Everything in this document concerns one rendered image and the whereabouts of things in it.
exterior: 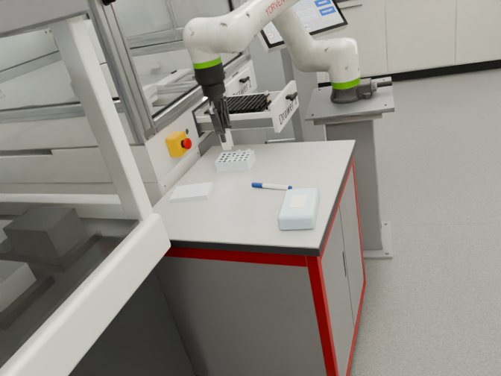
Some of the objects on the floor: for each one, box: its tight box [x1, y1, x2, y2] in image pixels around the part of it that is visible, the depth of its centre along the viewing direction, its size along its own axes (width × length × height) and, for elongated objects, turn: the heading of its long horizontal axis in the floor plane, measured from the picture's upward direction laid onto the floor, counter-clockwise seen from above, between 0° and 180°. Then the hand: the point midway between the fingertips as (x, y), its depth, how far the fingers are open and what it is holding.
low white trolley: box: [151, 140, 366, 376], centre depth 155 cm, size 58×62×76 cm
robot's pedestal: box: [313, 113, 393, 259], centre depth 204 cm, size 30×30×76 cm
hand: (226, 139), depth 146 cm, fingers closed
